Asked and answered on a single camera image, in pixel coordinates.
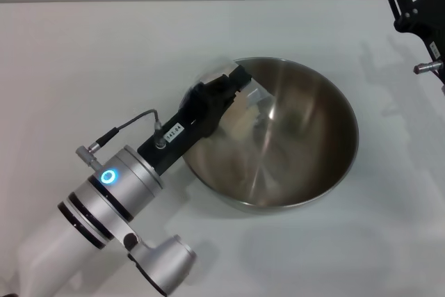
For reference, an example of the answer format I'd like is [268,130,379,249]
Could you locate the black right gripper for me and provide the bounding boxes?
[385,0,445,86]

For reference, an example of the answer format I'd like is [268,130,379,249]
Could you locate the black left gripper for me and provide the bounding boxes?
[137,63,253,176]

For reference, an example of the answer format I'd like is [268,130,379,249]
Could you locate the stainless steel mixing bowl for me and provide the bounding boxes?
[180,56,359,216]

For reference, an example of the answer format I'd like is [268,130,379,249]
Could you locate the grey left gripper cable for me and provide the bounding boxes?
[75,108,168,169]

